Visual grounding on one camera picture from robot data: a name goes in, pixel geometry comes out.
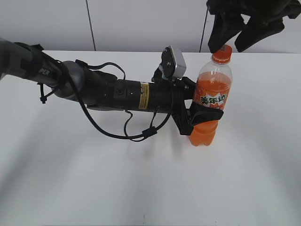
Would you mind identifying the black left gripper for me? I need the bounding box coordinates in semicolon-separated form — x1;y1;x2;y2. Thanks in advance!
150;68;223;136

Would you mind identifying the black cable loop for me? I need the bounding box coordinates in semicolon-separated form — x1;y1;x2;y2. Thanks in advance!
56;60;174;142

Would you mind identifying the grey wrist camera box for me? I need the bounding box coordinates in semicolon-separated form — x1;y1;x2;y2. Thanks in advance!
159;46;186;80

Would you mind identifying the orange bottle cap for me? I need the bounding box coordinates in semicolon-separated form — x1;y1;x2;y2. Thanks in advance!
212;45;232;64

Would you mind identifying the orange soda bottle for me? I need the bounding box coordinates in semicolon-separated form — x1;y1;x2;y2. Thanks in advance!
189;59;233;146

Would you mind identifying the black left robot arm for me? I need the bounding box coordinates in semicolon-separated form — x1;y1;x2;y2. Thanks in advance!
0;39;195;142

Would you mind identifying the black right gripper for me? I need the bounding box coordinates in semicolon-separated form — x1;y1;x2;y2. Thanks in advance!
206;0;301;53

